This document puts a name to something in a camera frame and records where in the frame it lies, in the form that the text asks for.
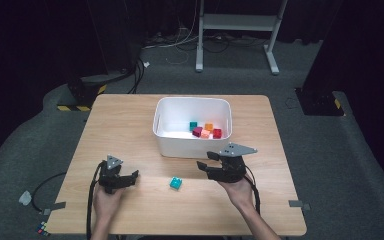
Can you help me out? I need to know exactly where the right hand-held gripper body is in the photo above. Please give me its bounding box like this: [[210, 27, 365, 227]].
[[217, 142, 259, 184]]

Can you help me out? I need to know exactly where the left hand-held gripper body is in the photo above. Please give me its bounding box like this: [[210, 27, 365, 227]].
[[95, 154, 132, 195]]

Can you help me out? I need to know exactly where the teal white-studded toy block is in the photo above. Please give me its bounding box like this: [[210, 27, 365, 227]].
[[169, 176, 183, 191]]

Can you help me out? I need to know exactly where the white plastic bin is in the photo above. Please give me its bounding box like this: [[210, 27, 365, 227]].
[[152, 96, 233, 160]]

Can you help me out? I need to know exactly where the person's left hand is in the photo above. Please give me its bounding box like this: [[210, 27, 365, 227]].
[[92, 183, 125, 218]]

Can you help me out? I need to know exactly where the person's right hand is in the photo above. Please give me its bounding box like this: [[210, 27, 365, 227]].
[[217, 175, 258, 212]]

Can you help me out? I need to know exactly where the grey tape strip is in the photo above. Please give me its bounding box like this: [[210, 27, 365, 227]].
[[41, 201, 67, 216], [288, 199, 312, 212]]

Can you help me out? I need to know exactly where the small colourful puzzle cube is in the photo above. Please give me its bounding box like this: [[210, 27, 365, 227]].
[[35, 221, 51, 238]]

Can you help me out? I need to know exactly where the white tape lump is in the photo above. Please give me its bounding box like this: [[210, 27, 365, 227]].
[[17, 190, 33, 206]]

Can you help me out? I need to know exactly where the black yellow-striped stand base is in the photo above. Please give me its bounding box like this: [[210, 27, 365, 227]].
[[294, 87, 347, 118], [56, 74, 108, 113]]

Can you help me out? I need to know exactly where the white metal stand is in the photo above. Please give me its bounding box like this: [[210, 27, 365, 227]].
[[195, 0, 289, 76]]

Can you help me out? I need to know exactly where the black curtain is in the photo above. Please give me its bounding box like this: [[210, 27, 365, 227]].
[[301, 0, 384, 193], [0, 0, 141, 198]]

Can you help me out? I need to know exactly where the right hand-held gripper cable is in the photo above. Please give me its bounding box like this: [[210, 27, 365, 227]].
[[244, 164, 262, 216]]

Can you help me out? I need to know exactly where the hand-held gripper cable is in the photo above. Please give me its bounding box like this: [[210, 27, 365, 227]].
[[85, 163, 102, 240], [244, 164, 262, 216]]

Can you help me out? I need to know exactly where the left hand-held gripper cable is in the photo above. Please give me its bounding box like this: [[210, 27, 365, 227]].
[[85, 163, 102, 240]]

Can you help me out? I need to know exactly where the black cable loop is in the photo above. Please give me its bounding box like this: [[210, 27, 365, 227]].
[[30, 171, 68, 213]]

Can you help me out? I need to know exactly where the black floor cable bundle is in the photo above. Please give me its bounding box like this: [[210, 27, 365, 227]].
[[127, 57, 147, 95]]

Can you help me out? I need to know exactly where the white floor cable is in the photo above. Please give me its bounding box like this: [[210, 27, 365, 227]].
[[141, 0, 202, 66]]

